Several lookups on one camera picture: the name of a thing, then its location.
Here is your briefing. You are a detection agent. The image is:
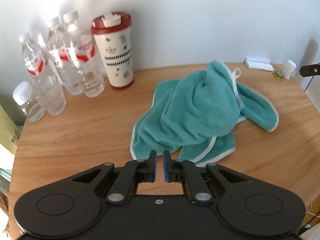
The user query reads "white tumbler red lid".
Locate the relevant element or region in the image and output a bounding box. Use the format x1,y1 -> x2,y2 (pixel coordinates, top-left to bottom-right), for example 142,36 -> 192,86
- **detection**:
91,11 -> 133,88

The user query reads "small jar white lid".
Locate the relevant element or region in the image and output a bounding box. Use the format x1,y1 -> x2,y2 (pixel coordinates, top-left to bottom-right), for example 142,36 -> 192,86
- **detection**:
12,81 -> 45,122

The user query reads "clear drinking glass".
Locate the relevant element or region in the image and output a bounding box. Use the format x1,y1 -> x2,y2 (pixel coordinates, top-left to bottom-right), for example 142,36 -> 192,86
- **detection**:
35,77 -> 67,115

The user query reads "tall water bottle right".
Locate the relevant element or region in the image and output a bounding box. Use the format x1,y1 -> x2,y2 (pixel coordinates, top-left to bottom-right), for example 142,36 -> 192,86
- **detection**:
63,10 -> 105,98

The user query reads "small white pill bottle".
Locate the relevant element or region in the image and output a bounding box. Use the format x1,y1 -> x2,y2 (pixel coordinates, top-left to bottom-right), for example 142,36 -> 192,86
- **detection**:
283,60 -> 297,80

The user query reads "tall water bottle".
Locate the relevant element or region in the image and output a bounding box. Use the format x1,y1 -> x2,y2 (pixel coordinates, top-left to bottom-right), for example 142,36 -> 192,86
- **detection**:
63,10 -> 105,98
46,17 -> 84,95

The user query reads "teal towel white trim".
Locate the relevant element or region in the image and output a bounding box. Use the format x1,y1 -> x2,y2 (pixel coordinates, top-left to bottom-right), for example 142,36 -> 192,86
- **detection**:
130,61 -> 279,166

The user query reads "white tissue pack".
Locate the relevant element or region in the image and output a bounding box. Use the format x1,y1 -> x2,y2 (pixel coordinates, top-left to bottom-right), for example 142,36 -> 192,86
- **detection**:
245,57 -> 273,72

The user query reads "green round small object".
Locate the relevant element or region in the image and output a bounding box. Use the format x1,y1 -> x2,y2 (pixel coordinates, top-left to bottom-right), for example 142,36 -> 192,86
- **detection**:
273,70 -> 284,80

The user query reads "tall water bottle middle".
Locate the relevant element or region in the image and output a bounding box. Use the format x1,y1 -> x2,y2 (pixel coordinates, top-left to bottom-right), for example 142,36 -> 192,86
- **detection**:
46,17 -> 84,95

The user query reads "water bottle left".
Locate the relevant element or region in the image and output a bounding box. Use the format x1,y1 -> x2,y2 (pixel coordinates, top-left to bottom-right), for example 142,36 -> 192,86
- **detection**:
18,33 -> 57,92

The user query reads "yellow cardboard box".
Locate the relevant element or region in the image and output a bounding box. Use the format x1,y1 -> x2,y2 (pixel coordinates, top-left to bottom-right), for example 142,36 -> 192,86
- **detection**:
0,107 -> 21,155

